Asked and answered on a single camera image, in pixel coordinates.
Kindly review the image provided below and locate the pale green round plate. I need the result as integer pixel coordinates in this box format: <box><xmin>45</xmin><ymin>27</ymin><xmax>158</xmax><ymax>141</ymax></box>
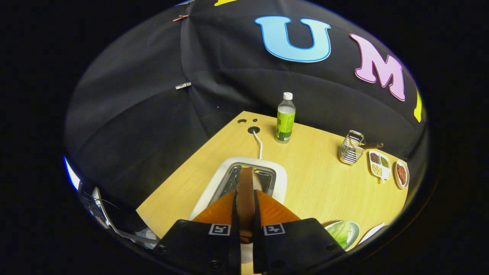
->
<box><xmin>324</xmin><ymin>221</ymin><xmax>360</xmax><ymax>251</ymax></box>

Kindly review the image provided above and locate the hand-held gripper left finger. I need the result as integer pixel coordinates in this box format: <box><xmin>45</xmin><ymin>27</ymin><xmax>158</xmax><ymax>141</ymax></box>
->
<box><xmin>155</xmin><ymin>190</ymin><xmax>242</xmax><ymax>275</ymax></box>

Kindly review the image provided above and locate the green lettuce leaf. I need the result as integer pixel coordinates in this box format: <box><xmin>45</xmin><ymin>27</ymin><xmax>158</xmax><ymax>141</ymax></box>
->
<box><xmin>325</xmin><ymin>222</ymin><xmax>351</xmax><ymax>249</ymax></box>

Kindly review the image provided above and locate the metal wire utensil holder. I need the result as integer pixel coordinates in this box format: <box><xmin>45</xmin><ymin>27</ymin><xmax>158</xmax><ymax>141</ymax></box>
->
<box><xmin>338</xmin><ymin>130</ymin><xmax>366</xmax><ymax>165</ymax></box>

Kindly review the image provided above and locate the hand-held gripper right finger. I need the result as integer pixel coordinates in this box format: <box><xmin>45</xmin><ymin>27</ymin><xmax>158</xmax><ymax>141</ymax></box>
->
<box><xmin>252</xmin><ymin>189</ymin><xmax>346</xmax><ymax>275</ymax></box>

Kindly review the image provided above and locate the white square plate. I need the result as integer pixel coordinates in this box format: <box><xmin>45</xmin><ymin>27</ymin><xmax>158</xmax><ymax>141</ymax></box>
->
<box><xmin>357</xmin><ymin>223</ymin><xmax>386</xmax><ymax>245</ymax></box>

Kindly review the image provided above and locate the white power cable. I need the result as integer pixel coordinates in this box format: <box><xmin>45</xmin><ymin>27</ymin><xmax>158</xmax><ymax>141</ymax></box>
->
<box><xmin>252</xmin><ymin>130</ymin><xmax>264</xmax><ymax>160</ymax></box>

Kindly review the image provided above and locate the brown crust bread slice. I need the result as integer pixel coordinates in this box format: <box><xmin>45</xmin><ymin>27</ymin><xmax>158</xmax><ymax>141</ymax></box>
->
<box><xmin>236</xmin><ymin>167</ymin><xmax>264</xmax><ymax>245</ymax></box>

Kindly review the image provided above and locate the white toaster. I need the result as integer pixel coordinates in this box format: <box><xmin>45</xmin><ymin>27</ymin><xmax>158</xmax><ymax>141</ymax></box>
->
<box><xmin>188</xmin><ymin>156</ymin><xmax>288</xmax><ymax>265</ymax></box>

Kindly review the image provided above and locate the white divided dish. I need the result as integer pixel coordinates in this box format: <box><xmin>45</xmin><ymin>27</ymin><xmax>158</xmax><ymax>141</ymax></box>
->
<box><xmin>368</xmin><ymin>150</ymin><xmax>392</xmax><ymax>183</ymax></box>

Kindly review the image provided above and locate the black backdrop cloth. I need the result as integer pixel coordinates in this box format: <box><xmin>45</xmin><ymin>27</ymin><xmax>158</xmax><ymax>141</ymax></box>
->
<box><xmin>64</xmin><ymin>0</ymin><xmax>428</xmax><ymax>230</ymax></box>

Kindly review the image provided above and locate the green label plastic bottle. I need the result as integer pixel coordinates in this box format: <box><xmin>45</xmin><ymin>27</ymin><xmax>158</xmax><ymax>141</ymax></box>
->
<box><xmin>275</xmin><ymin>92</ymin><xmax>296</xmax><ymax>144</ymax></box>

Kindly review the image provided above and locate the white oval plate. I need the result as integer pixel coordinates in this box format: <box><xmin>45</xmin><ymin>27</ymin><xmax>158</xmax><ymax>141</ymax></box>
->
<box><xmin>394</xmin><ymin>159</ymin><xmax>410</xmax><ymax>190</ymax></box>

